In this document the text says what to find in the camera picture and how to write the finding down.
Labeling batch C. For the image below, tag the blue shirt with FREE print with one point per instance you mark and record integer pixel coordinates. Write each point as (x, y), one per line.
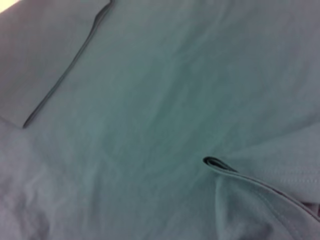
(160, 112)

